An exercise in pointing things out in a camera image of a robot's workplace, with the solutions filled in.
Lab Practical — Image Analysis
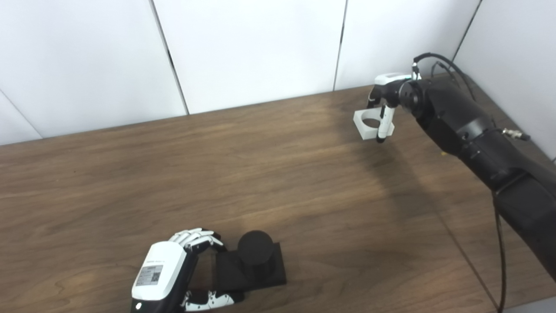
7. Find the white and black right hand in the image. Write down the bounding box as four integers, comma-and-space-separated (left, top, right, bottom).
366, 73, 413, 143

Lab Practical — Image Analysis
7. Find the white and black left hand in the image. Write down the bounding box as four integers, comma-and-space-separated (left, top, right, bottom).
131, 228, 245, 313

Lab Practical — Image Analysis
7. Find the white square piece with hole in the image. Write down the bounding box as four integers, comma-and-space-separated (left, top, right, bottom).
353, 107, 395, 140

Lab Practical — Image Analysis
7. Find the black peg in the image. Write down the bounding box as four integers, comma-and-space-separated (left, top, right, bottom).
216, 230, 287, 292

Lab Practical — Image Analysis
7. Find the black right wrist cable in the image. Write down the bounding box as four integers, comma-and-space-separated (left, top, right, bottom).
413, 53, 509, 313

